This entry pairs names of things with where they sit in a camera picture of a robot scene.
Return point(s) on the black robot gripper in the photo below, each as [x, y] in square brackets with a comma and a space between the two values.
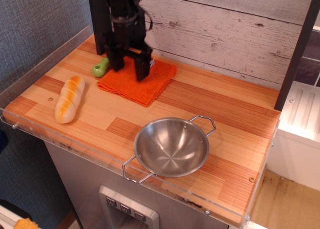
[128, 39]

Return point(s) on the orange towel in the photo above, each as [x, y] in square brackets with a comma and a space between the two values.
[125, 84]

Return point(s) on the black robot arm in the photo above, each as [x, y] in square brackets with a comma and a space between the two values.
[126, 10]

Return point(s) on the toy bread loaf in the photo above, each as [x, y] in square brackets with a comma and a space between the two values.
[69, 99]

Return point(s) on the grey cabinet dispenser panel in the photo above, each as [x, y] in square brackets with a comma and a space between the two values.
[122, 212]

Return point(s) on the white toy sink unit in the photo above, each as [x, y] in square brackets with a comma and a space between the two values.
[295, 150]

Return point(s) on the orange object bottom left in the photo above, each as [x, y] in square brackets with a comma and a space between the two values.
[25, 223]

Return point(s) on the green-handled grey toy spatula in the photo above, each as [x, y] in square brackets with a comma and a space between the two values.
[100, 68]

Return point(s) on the dark left frame post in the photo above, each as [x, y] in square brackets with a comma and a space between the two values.
[101, 22]

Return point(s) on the dark frame post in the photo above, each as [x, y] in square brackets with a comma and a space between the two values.
[300, 47]
[101, 22]

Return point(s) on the steel two-handled bowl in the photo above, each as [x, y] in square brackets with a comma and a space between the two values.
[170, 147]

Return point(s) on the dark right frame post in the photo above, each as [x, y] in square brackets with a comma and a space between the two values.
[300, 47]

